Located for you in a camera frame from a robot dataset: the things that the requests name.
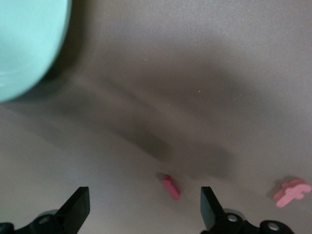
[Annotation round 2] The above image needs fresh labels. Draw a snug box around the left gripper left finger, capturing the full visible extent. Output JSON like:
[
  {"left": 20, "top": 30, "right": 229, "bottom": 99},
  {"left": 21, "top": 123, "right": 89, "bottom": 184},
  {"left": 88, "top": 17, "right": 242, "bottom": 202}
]
[{"left": 14, "top": 186, "right": 91, "bottom": 234}]

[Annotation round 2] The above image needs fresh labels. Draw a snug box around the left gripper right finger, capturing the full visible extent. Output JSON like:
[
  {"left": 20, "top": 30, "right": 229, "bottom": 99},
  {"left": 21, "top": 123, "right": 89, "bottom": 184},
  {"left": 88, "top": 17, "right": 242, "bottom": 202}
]
[{"left": 200, "top": 186, "right": 259, "bottom": 234}]

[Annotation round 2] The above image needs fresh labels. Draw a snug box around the dark red foam letter l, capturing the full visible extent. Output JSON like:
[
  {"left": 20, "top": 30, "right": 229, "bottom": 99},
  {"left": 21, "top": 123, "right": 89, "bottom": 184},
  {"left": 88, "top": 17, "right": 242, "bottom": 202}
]
[{"left": 162, "top": 174, "right": 181, "bottom": 201}]

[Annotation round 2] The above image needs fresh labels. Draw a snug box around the red foam letter f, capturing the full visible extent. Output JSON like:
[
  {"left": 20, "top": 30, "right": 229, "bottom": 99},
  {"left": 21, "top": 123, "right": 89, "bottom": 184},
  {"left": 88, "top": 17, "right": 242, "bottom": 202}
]
[{"left": 272, "top": 177, "right": 312, "bottom": 208}]

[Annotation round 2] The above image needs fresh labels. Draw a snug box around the brown table cover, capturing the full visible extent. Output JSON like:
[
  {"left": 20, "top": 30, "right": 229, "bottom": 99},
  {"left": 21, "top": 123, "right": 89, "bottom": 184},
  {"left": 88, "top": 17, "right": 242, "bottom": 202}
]
[{"left": 0, "top": 0, "right": 312, "bottom": 234}]

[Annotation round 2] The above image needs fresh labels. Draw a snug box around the green round plate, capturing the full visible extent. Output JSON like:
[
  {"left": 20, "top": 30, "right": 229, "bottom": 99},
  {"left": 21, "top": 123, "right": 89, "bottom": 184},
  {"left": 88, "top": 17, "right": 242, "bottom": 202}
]
[{"left": 0, "top": 0, "right": 73, "bottom": 102}]

